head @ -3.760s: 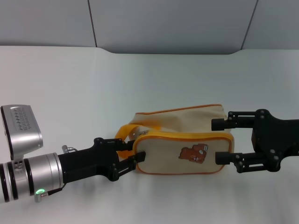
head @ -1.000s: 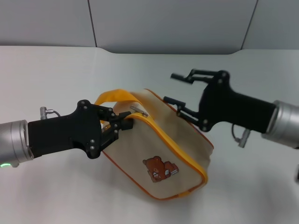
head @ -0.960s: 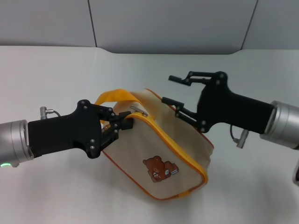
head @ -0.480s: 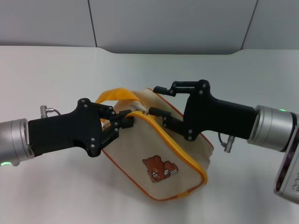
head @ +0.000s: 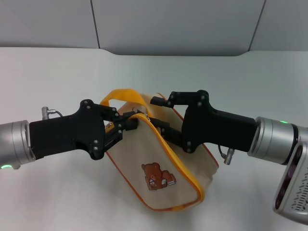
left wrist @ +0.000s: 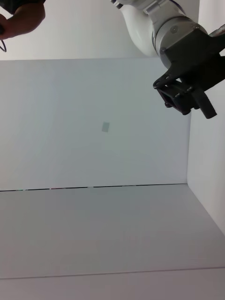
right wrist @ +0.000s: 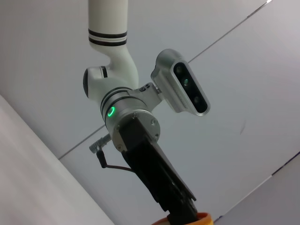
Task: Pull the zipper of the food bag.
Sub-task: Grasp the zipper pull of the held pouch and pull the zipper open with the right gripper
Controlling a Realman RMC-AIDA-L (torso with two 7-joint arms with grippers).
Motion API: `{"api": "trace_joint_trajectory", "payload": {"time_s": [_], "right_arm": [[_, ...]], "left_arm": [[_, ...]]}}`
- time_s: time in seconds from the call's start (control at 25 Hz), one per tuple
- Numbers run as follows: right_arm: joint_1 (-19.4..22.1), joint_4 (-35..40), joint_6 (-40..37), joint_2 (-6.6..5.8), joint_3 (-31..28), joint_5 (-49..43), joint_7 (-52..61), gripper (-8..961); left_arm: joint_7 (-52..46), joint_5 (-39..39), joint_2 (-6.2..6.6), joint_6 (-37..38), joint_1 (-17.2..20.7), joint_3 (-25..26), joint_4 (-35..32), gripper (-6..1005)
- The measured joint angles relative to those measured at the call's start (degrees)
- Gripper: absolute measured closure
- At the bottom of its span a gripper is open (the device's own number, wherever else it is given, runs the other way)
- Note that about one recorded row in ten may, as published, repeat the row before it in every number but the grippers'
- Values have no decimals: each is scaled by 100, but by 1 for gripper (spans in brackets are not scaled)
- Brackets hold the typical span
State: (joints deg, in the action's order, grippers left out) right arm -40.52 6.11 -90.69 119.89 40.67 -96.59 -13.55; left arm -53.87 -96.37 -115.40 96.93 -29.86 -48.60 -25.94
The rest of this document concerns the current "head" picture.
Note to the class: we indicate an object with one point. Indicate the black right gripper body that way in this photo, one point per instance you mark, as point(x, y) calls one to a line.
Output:
point(211, 127)

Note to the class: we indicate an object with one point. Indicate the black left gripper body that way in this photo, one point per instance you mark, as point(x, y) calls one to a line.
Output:
point(65, 134)

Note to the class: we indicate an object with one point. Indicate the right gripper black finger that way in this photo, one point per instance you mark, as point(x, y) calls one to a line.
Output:
point(174, 136)
point(183, 98)

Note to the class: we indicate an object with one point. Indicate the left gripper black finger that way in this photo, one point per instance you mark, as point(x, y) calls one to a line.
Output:
point(113, 113)
point(130, 124)

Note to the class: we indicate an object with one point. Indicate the beige bear food bag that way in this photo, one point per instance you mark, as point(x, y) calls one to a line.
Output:
point(134, 163)

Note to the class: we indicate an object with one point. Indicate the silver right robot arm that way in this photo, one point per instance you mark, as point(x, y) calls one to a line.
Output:
point(272, 139)

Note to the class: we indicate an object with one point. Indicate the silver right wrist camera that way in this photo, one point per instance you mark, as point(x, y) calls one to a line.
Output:
point(294, 187)

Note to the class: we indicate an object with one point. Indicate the silver zipper pull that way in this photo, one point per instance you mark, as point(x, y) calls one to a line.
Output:
point(147, 118)

